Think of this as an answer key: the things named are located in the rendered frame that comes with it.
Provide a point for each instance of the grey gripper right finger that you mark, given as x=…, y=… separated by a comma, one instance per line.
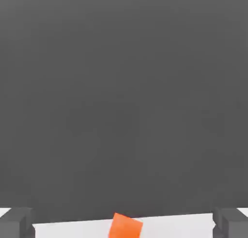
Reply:
x=232, y=222

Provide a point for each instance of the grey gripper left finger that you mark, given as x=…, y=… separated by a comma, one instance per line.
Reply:
x=13, y=222

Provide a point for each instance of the large orange box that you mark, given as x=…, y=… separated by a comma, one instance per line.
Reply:
x=125, y=227

